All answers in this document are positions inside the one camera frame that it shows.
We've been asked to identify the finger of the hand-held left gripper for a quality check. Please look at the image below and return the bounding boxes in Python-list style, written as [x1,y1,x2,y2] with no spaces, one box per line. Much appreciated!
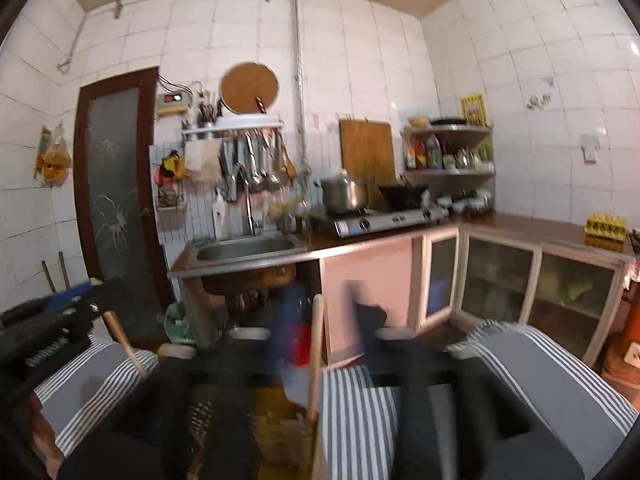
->
[42,275,129,322]

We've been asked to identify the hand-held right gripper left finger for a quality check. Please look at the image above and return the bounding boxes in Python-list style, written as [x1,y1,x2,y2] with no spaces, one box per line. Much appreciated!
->
[60,280,315,480]

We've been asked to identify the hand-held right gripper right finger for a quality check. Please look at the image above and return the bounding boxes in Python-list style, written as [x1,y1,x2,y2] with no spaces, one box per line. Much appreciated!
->
[346,280,586,480]

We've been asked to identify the wooden chopstick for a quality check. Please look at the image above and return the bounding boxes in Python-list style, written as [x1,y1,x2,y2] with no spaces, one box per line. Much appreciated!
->
[306,294,327,428]
[89,277,150,378]

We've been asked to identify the yellow plastic utensil basket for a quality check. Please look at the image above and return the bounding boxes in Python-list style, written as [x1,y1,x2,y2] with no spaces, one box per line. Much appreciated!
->
[190,385,323,480]

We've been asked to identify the row of hanging steel utensils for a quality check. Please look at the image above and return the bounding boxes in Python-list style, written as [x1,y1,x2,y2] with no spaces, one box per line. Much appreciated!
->
[220,130,298,203]

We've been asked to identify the pink kitchen cabinets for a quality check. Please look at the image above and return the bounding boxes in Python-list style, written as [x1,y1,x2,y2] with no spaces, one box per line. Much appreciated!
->
[317,225,636,368]

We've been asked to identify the steel sink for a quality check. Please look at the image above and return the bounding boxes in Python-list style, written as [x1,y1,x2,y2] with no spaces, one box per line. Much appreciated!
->
[167,232,321,281]

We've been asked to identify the green plastic bag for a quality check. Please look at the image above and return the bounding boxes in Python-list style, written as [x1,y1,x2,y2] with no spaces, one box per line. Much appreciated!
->
[164,302,198,348]

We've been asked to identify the steel gas stove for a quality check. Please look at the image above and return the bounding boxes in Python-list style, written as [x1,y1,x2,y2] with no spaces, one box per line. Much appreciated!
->
[312,205,448,238]

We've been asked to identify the small steel pot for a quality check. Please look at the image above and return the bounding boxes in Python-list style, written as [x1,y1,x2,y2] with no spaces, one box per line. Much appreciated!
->
[272,200,311,233]

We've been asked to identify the brown frosted glass door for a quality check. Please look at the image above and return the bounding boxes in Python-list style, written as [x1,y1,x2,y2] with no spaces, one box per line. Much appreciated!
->
[74,66,176,351]

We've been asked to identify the steel faucet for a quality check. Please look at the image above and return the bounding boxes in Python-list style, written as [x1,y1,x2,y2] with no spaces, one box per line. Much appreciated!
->
[232,164,263,237]

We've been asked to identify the white soap bottle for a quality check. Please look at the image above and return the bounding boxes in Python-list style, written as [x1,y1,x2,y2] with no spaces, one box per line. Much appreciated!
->
[211,187,230,241]

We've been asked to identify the steel cooking pot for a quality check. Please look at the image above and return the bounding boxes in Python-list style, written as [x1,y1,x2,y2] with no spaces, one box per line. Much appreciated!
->
[320,170,371,215]

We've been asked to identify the black wok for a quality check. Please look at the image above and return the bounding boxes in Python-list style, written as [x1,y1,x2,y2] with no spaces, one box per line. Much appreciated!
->
[377,182,431,211]

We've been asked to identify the hanging yellow plastic bag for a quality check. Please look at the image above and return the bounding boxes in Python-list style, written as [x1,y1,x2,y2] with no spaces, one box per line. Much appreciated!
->
[34,122,73,188]

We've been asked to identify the group of small bowls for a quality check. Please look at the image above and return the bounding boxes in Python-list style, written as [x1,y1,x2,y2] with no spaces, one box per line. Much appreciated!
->
[435,189,496,216]

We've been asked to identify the steel corner shelf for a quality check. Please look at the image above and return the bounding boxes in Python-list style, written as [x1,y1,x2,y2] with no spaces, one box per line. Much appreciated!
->
[400,125,497,211]

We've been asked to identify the rectangular wooden cutting board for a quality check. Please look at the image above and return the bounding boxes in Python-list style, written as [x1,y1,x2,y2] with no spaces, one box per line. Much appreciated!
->
[339,119,398,183]

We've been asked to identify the row of condiment bottles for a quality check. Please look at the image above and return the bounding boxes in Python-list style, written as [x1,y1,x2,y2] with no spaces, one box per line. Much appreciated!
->
[405,135,493,171]

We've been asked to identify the white hanging cloth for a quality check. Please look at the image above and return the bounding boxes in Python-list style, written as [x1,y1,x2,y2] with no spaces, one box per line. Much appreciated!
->
[184,139,222,183]

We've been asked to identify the grey striped cloth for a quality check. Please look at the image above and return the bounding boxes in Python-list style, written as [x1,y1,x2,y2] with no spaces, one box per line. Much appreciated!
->
[30,320,640,480]

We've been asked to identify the white control box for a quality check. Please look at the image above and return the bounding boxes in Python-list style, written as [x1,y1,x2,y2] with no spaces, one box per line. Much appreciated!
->
[156,91,193,117]

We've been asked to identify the steel cutlery cup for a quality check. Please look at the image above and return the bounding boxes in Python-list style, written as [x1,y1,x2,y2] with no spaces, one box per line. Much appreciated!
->
[196,92,221,128]

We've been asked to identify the round wooden board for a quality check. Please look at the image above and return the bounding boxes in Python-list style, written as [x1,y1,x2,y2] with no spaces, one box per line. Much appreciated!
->
[220,61,281,113]

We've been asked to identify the yellow egg carton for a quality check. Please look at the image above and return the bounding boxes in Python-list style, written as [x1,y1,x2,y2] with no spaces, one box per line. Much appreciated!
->
[584,212,628,240]

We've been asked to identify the wire grid wall rack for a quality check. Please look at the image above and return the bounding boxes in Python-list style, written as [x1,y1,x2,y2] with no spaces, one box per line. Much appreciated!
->
[150,142,188,213]

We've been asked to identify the steel wall rack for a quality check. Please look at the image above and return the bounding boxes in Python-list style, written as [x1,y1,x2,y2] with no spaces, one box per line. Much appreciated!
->
[181,115,286,141]

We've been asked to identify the yellow wall poster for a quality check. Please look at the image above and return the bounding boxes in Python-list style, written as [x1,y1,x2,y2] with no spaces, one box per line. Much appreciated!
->
[459,93,488,128]

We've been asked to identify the grey wall pipe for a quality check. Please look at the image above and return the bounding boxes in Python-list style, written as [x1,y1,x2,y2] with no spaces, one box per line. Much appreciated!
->
[57,0,313,181]

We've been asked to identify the wall stickers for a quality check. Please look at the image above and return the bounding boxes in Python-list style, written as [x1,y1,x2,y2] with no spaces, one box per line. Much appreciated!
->
[525,77,555,111]

